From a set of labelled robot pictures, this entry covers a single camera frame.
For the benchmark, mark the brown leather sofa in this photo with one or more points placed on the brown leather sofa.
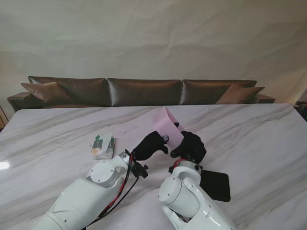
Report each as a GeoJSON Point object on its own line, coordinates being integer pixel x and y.
{"type": "Point", "coordinates": [144, 93]}

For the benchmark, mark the brown throw pillow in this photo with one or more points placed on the brown throw pillow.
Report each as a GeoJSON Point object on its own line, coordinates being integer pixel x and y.
{"type": "Point", "coordinates": [237, 94]}
{"type": "Point", "coordinates": [48, 93]}

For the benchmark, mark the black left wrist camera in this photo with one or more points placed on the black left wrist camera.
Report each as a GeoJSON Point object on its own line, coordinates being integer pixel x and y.
{"type": "Point", "coordinates": [140, 170]}

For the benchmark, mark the wooden furniture piece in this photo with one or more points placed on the wooden furniture piece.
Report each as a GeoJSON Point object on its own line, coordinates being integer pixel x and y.
{"type": "Point", "coordinates": [2, 117]}

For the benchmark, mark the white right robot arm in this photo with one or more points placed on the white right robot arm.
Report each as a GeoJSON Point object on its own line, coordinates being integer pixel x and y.
{"type": "Point", "coordinates": [184, 196]}

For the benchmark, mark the pink tissue box cover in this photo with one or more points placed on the pink tissue box cover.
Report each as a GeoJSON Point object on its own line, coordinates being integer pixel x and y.
{"type": "Point", "coordinates": [165, 124]}

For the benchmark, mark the green white tissue pack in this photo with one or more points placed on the green white tissue pack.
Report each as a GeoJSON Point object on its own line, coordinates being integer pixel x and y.
{"type": "Point", "coordinates": [102, 146]}

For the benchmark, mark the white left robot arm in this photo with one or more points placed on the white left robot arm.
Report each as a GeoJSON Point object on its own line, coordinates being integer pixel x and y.
{"type": "Point", "coordinates": [79, 198]}

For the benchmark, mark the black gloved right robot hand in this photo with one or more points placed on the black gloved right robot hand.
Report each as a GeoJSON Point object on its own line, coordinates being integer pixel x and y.
{"type": "Point", "coordinates": [192, 148]}

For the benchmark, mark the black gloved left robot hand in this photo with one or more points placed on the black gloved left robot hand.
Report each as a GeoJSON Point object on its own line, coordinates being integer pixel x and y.
{"type": "Point", "coordinates": [149, 147]}

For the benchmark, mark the brown sofa back cushion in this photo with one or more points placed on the brown sofa back cushion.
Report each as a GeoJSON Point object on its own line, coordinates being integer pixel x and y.
{"type": "Point", "coordinates": [84, 91]}
{"type": "Point", "coordinates": [144, 92]}
{"type": "Point", "coordinates": [206, 92]}

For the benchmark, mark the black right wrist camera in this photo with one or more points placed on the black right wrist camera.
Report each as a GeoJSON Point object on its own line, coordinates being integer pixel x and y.
{"type": "Point", "coordinates": [170, 170]}

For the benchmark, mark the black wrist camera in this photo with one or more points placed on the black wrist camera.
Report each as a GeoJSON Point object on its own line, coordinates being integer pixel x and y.
{"type": "Point", "coordinates": [170, 170]}
{"type": "Point", "coordinates": [140, 170]}

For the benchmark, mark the black tissue box base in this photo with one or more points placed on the black tissue box base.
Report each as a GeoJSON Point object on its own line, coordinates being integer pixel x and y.
{"type": "Point", "coordinates": [217, 187]}

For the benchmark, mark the dark furniture piece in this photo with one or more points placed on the dark furniture piece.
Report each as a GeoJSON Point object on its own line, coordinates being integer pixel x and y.
{"type": "Point", "coordinates": [301, 105]}

